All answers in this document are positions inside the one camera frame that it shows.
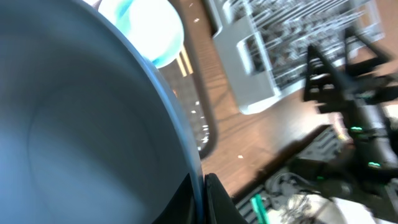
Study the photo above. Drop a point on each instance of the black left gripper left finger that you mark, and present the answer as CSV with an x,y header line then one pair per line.
x,y
181,208

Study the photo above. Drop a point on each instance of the left wooden chopstick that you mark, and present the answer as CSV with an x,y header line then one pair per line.
x,y
181,66

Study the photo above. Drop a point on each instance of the right wooden chopstick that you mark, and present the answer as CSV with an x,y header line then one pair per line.
x,y
186,61

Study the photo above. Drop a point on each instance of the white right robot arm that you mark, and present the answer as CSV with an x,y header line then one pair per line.
x,y
375,152

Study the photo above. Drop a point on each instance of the dark blue plate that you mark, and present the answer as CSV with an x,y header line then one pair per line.
x,y
90,130

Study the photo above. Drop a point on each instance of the light blue bowl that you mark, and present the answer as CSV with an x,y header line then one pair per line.
x,y
153,27

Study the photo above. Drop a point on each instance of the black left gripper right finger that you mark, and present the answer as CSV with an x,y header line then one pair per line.
x,y
219,207

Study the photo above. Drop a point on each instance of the grey dishwasher rack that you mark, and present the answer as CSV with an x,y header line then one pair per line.
x,y
263,44

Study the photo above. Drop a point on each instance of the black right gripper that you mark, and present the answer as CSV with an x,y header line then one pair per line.
x,y
355,92

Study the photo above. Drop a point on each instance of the wooden chopstick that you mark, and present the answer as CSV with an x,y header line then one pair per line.
x,y
186,61
181,66

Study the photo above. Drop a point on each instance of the brown serving tray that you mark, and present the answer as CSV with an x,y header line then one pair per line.
x,y
192,94

